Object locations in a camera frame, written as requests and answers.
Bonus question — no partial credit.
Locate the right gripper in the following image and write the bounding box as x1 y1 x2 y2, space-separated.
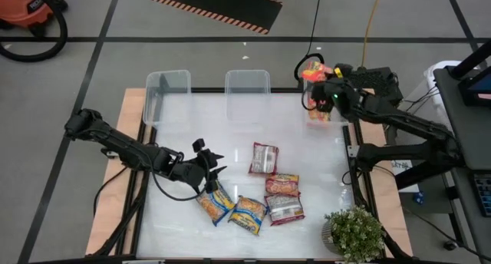
311 78 360 117

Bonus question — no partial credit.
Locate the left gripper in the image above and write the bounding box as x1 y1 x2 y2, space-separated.
168 148 229 194

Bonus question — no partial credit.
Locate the blue yellow Maruchan noodle pack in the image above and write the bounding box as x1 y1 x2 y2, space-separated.
228 195 269 236
195 179 237 227

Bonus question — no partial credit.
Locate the maroon Maruchan noodle pack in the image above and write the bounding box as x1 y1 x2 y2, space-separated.
263 193 306 226
248 141 280 176
264 173 301 198

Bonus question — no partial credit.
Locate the clear plastic bin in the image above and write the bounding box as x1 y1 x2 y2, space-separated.
142 69 192 121
224 69 272 119
305 70 361 127

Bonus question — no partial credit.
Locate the black mesh equipment box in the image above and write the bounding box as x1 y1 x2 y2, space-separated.
347 66 404 107

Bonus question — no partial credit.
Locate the white paper sheet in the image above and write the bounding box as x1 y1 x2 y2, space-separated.
390 159 421 194

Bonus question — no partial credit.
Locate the white plastic container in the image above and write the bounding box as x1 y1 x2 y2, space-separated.
423 59 463 88

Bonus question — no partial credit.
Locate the black metal beam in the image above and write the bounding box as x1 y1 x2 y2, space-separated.
394 156 467 191

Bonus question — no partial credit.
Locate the potted plant striped pot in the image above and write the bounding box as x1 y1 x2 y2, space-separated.
321 205 387 264

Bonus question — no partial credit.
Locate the grey side cart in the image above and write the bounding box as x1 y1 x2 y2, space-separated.
433 66 491 257

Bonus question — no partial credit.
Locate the monitor with blue screen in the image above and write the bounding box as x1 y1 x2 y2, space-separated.
458 66 491 107

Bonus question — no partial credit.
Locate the black hazard-striped floor mat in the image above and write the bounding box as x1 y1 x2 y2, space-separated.
143 0 284 35

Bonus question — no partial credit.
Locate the black keyboard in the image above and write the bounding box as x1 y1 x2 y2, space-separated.
472 173 491 218

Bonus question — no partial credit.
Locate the orange shop vacuum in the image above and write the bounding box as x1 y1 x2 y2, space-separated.
0 0 69 64
0 0 69 29

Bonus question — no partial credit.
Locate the black coiled cable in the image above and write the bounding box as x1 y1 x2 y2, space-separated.
293 0 325 83

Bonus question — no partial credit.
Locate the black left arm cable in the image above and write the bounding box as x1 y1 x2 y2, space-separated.
151 167 210 202

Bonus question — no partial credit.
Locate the yellow power cable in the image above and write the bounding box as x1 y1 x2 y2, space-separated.
360 0 384 69

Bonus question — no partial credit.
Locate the black table frame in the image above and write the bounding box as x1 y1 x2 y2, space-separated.
86 86 414 264

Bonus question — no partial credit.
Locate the black slanted post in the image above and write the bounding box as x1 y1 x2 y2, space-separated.
447 39 491 81

